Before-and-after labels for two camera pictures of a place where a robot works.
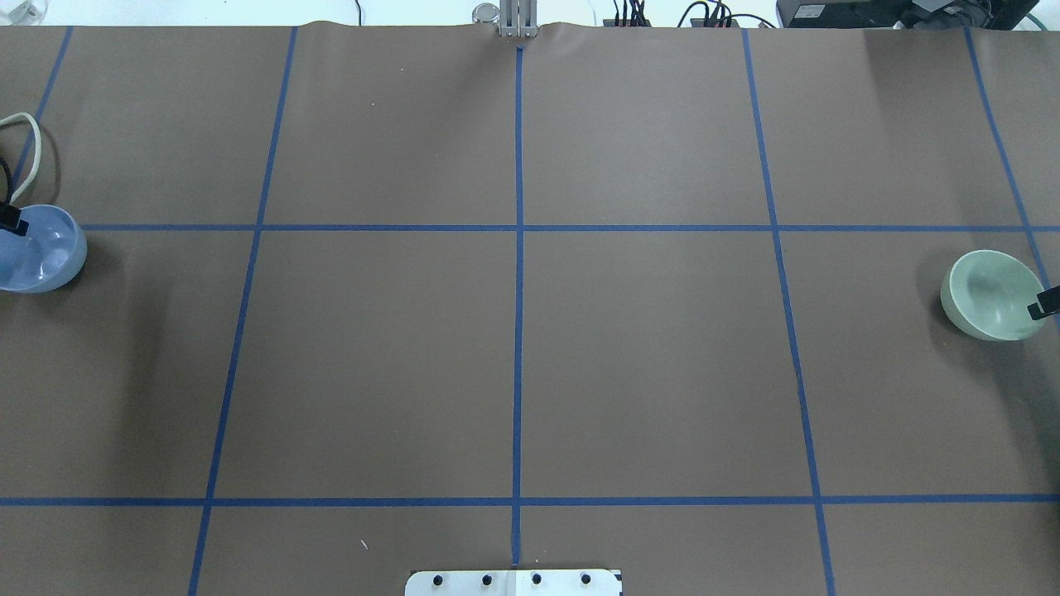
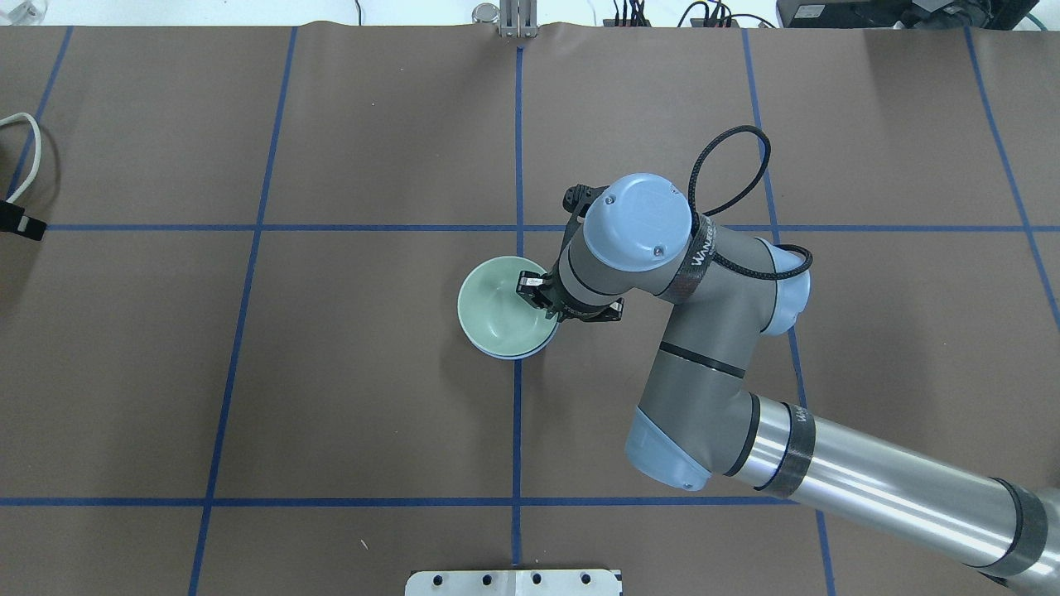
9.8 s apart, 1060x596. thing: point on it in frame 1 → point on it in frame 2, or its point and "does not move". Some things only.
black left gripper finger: [10, 220] does not move
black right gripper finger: [1047, 302] → [540, 290]
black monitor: [999, 15] does not move
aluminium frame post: [518, 18] does not move
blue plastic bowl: [49, 257] → [536, 351]
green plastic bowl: [986, 295] → [497, 319]
